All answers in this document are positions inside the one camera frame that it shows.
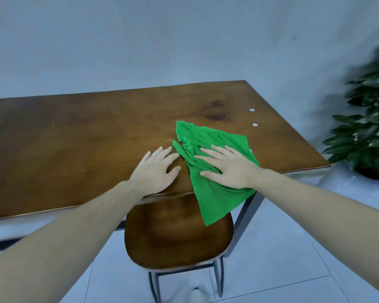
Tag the person's left little finger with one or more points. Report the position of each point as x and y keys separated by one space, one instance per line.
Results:
x=146 y=156

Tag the person's right hand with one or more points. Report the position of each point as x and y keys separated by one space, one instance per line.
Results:
x=237 y=171

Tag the brown wooden chair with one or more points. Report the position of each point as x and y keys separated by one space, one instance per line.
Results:
x=177 y=236

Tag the person's right little finger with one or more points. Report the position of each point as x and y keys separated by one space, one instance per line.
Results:
x=233 y=150

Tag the brown wooden table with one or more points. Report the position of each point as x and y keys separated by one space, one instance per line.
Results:
x=82 y=148

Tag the person's right thumb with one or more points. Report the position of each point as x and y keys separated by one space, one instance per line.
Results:
x=210 y=175

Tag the person's left forearm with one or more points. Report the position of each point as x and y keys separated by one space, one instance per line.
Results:
x=60 y=249

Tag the dark plant pot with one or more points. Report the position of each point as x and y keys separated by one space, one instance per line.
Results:
x=372 y=174

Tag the person's right forearm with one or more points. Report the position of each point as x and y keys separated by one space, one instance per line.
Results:
x=328 y=217

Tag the person's left thumb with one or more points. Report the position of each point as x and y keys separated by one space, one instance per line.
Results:
x=173 y=174

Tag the person's right middle finger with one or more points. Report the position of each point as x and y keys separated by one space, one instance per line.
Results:
x=213 y=153

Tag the green leafy potted plant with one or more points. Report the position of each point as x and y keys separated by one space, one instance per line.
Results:
x=369 y=129

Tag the person's left hand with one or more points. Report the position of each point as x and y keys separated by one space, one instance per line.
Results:
x=151 y=178

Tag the person's left middle finger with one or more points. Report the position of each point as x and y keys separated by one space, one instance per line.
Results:
x=165 y=152

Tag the green cleaning cloth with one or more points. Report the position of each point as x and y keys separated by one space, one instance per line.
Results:
x=214 y=201

